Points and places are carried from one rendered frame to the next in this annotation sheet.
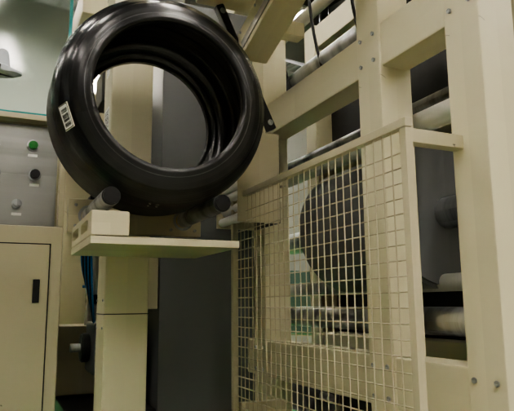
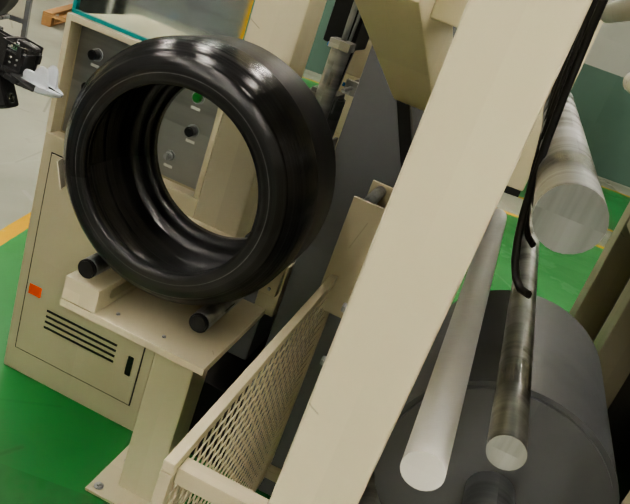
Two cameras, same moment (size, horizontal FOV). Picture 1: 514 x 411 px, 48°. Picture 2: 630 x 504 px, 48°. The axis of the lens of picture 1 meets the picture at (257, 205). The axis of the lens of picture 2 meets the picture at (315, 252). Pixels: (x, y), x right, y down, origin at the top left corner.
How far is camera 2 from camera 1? 1.40 m
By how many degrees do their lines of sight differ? 47
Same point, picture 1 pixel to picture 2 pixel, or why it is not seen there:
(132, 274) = not seen: hidden behind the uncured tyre
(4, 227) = not seen: hidden behind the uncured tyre
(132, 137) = (237, 155)
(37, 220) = (184, 179)
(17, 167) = (178, 117)
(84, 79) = (77, 141)
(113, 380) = (158, 381)
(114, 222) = (83, 295)
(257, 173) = (360, 260)
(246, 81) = (268, 195)
